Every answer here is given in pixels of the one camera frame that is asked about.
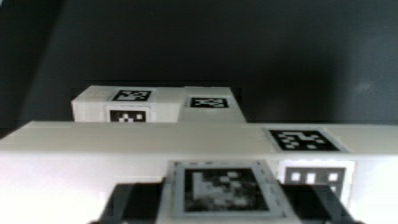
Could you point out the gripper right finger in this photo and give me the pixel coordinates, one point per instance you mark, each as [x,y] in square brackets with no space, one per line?
[316,205]

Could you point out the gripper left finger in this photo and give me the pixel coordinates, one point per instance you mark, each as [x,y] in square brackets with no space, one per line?
[131,204]

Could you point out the white tagged cube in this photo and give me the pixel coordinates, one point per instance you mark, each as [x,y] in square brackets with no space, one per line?
[222,192]

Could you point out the white chair back frame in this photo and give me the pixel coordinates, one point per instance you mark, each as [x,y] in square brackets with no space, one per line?
[65,159]

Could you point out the white chair seat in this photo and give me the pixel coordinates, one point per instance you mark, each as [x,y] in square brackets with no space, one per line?
[318,172]

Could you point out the white chair leg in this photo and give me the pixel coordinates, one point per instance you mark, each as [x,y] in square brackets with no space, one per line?
[209,106]
[128,104]

